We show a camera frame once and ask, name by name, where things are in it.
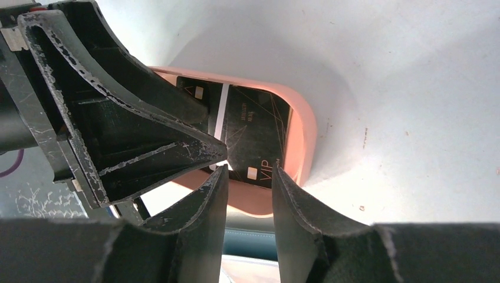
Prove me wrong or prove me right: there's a pink oval tray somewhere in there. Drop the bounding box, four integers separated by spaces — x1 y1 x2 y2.
151 66 317 218

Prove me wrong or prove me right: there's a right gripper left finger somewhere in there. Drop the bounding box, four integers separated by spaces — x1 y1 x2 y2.
1 166 229 282

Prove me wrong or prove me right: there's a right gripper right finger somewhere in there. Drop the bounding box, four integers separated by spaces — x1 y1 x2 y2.
272 166 499 282

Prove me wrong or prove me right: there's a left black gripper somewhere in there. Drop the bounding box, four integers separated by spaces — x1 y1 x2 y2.
1 2 228 209

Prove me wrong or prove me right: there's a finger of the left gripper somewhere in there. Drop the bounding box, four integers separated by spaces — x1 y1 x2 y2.
48 1 209 124

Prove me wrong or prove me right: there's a blue card holder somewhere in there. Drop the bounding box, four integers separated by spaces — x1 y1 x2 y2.
219 228 281 282

